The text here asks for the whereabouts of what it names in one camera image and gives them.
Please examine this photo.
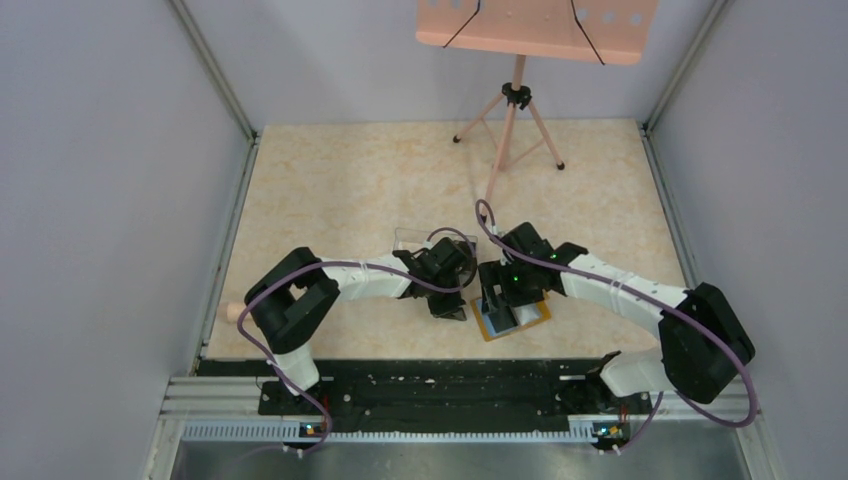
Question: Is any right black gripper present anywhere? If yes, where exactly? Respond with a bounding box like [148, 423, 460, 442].
[479, 257, 544, 314]

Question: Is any orange leather card holder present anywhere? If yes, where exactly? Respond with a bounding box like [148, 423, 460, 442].
[471, 297, 551, 342]

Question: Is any clear plastic card box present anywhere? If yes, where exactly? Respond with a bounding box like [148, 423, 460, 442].
[393, 227, 478, 254]

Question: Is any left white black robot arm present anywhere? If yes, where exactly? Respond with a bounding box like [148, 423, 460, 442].
[244, 228, 477, 414]

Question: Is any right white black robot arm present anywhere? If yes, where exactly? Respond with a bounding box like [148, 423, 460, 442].
[488, 222, 757, 412]

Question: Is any pink music stand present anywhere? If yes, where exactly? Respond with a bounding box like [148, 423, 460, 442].
[415, 0, 659, 201]

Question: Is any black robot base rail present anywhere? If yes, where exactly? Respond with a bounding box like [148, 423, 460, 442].
[196, 358, 655, 436]

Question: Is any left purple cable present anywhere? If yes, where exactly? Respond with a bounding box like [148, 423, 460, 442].
[235, 227, 480, 458]

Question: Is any wooden handle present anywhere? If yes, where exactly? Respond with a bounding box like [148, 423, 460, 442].
[223, 302, 246, 323]

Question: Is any white slotted cable duct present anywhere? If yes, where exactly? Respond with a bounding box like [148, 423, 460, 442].
[182, 420, 623, 444]

